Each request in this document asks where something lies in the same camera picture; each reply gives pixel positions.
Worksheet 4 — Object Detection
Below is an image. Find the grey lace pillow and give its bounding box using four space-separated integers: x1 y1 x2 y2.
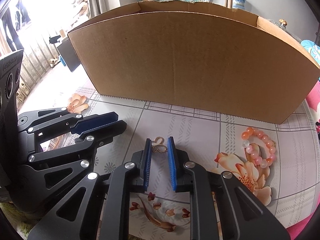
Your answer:
265 17 303 43

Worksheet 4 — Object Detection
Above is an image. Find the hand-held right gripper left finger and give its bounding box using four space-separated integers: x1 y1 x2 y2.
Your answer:
27 138 152 240

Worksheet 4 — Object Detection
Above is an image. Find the gold butterfly charm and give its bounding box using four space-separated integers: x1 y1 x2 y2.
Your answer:
152 137 168 153

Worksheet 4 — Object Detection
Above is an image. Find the orange pink bead bracelet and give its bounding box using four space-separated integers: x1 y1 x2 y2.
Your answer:
241 127 277 168

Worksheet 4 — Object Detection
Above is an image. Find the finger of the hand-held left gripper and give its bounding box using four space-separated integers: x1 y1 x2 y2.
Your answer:
17 107 119 134
19 119 127 198

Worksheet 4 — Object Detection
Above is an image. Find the floral plaid tablecloth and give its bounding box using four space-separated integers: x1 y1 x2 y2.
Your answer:
17 86 320 233

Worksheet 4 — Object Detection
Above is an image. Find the dark hanging garment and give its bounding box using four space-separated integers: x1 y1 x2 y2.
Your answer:
0 4 22 55

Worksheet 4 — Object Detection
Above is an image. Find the brown cardboard box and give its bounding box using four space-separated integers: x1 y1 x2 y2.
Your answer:
67 0 320 125

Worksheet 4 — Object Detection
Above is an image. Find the metal balcony railing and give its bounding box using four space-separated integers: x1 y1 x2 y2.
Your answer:
17 30 63 105

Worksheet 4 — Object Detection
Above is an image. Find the blue garment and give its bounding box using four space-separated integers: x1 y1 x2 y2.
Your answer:
300 39 320 67

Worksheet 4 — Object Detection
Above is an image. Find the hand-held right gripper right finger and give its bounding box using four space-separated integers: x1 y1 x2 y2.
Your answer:
167 137 288 240

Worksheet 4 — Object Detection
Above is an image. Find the pink floral blanket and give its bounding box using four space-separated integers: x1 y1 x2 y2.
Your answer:
285 81 320 240

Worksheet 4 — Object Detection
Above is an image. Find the green shaggy rug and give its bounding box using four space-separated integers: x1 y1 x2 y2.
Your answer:
0 202 35 240

